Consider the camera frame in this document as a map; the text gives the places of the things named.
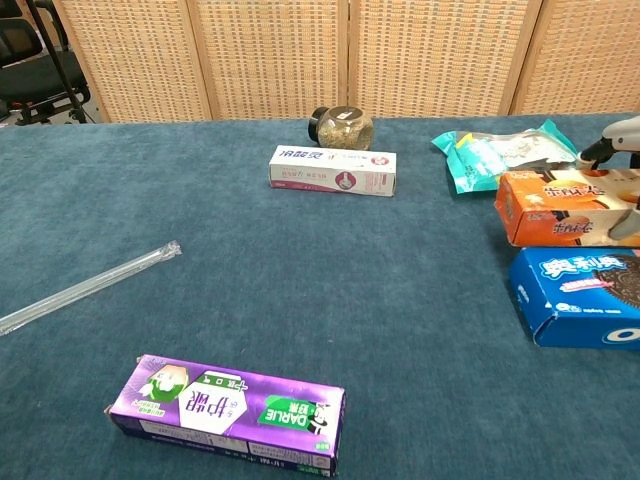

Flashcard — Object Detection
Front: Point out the woven wooden folding screen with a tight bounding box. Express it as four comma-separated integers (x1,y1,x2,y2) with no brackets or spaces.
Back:
52,0,640,124

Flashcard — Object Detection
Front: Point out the purple toothpaste box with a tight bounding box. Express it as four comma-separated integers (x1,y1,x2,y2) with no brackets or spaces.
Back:
103,353,347,477

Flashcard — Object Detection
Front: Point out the black office chair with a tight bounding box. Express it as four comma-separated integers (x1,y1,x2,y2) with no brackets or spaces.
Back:
0,0,91,126

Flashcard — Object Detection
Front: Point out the teal plastic snack bag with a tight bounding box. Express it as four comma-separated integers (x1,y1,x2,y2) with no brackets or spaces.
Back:
430,118,581,196

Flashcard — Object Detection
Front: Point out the orange biscuit box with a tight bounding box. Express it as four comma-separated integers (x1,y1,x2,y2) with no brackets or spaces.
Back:
493,168,640,249

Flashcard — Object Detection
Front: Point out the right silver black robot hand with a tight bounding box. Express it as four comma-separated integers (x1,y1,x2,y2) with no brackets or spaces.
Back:
577,115,640,239

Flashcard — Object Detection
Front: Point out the clear wrapped drinking straw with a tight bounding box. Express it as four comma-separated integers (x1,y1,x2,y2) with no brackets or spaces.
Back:
0,240,183,336

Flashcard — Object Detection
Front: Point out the glass jar with black lid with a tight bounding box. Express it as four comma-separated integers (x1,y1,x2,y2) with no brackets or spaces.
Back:
307,105,376,151

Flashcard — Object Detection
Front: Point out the blue felt table cover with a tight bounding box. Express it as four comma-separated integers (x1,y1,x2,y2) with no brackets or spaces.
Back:
0,113,640,480

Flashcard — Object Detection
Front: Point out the blue Oreo cookie box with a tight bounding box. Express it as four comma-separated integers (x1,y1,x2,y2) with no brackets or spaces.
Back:
508,246,640,350

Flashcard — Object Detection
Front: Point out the white toothpaste box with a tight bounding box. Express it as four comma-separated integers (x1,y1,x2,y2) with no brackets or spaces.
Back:
268,144,398,198

